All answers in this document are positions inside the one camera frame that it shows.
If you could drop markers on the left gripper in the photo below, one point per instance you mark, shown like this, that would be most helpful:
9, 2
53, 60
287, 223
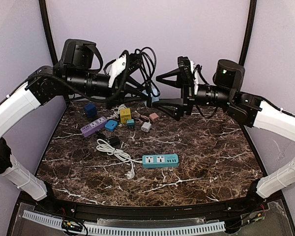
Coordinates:
123, 80

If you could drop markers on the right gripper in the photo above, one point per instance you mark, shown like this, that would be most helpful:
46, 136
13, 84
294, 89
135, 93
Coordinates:
186, 89

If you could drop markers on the light blue charger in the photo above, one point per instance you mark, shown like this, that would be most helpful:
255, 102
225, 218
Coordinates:
153, 97

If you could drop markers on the yellow cube socket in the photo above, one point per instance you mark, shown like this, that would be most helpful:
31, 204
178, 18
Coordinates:
125, 115

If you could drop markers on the teal power strip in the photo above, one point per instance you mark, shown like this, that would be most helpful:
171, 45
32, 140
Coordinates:
160, 161

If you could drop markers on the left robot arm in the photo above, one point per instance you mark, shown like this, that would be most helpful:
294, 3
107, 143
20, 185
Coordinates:
72, 74

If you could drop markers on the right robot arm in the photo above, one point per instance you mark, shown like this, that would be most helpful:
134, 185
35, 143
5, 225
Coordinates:
246, 109

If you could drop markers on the small teal plug adapter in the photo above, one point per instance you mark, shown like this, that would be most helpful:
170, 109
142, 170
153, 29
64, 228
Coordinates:
130, 124

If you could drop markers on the black plug adapter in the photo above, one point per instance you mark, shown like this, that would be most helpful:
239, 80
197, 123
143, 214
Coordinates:
114, 141

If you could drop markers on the pink charger cube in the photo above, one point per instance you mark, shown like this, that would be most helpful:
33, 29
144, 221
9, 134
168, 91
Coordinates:
154, 117

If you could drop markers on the white charger cube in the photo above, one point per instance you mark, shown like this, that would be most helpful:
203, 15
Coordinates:
146, 127

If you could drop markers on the blue flat adapter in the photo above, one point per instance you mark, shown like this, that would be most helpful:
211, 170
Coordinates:
111, 125

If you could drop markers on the purple power strip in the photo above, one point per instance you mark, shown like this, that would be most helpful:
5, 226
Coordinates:
93, 127

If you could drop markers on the dark blue cube socket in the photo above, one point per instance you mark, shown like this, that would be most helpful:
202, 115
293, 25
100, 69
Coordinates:
90, 110

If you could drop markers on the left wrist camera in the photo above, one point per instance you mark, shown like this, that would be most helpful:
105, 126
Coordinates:
116, 68

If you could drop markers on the white slotted cable duct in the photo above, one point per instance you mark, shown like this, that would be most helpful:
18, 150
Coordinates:
105, 227

